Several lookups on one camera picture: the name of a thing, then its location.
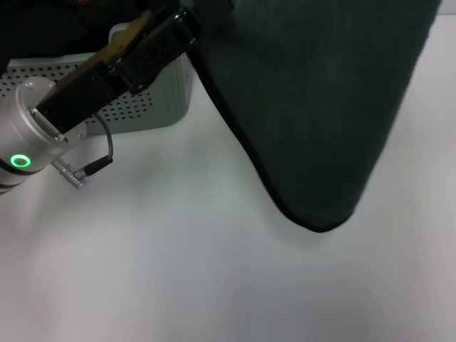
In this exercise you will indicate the green perforated storage box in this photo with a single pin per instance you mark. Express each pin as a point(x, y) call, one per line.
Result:
point(171, 92)

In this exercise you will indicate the dark green towel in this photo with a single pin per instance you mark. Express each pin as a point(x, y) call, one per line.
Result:
point(320, 107)

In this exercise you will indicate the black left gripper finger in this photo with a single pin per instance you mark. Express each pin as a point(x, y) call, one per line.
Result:
point(153, 21)
point(174, 39)

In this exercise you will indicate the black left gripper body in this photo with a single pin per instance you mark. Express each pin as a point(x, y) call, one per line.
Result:
point(82, 96)

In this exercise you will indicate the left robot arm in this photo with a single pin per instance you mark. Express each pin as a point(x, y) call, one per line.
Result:
point(25, 135)

